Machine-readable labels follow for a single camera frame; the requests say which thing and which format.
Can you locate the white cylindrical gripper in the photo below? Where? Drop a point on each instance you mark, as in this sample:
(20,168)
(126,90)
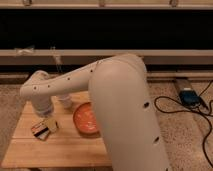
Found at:
(43,107)

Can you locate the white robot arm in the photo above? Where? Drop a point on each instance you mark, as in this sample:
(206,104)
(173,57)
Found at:
(119,95)

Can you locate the orange ceramic bowl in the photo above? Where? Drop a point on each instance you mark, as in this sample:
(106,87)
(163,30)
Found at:
(84,119)

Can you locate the small colourful card box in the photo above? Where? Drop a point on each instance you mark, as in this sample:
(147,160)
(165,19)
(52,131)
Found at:
(40,131)

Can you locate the wooden board table top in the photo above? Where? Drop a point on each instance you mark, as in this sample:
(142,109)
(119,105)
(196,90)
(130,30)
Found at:
(65,148)

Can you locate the white plastic wrap scrap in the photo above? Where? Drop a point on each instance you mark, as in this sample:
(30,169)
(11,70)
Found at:
(24,51)

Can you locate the blue power adapter box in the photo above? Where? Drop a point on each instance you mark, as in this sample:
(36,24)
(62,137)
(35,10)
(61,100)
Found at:
(189,97)

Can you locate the long metal rail shelf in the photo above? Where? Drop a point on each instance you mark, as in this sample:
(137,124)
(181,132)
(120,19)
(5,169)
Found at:
(80,57)

